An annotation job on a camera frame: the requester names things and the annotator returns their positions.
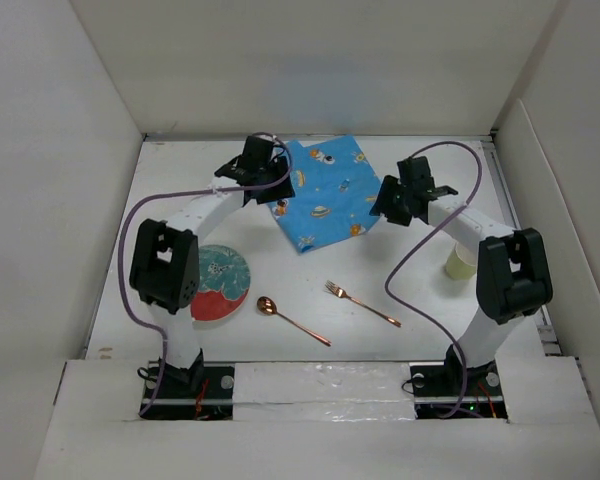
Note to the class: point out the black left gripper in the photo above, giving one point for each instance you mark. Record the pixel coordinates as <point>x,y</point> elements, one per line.
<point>282,191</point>

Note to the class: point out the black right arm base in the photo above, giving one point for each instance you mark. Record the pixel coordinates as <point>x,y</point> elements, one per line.
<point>442,388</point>

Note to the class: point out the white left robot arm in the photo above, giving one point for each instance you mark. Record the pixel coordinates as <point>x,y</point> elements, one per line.
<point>165,266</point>

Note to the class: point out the red and teal plate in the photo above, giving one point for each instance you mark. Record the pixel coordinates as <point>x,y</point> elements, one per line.
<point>225,280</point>

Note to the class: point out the pale yellow paper cup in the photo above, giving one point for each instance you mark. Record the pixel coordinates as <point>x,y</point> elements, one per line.
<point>461,263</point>

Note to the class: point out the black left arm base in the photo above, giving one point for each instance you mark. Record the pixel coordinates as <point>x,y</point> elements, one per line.
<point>203,392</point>

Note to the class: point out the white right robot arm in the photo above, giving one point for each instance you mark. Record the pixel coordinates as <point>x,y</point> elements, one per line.
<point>512,273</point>

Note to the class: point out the copper fork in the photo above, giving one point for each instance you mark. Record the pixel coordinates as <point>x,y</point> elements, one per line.
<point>339,292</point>

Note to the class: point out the blue space-print cloth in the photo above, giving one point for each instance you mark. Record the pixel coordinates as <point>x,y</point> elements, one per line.
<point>335,187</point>

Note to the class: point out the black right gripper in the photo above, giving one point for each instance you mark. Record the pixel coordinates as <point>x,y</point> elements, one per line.
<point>384,202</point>

